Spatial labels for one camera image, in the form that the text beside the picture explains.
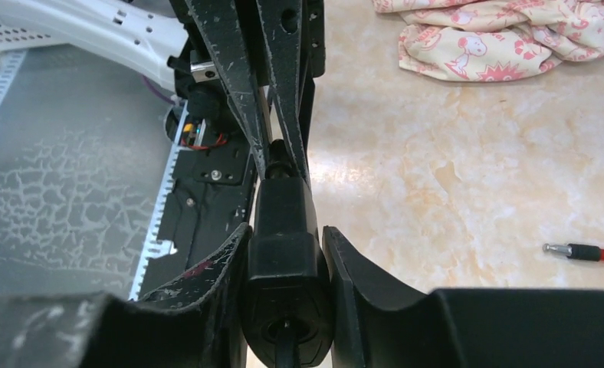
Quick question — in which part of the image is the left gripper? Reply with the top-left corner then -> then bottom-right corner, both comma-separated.
170,0 -> 326,185

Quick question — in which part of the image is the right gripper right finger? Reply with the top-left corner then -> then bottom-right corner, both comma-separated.
323,226 -> 604,367

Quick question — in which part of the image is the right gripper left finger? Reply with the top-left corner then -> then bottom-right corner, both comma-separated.
0,223 -> 251,367

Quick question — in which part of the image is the black cable lock head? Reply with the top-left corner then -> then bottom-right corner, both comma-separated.
240,140 -> 334,367

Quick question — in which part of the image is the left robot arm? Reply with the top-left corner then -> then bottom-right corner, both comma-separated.
0,1 -> 325,179

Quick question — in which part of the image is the pink patterned cloth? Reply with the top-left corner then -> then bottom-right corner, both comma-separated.
373,0 -> 604,83

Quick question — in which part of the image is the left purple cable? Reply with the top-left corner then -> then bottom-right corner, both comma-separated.
140,74 -> 179,107

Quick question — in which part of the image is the red cable lock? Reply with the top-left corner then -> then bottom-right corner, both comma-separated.
542,243 -> 604,262

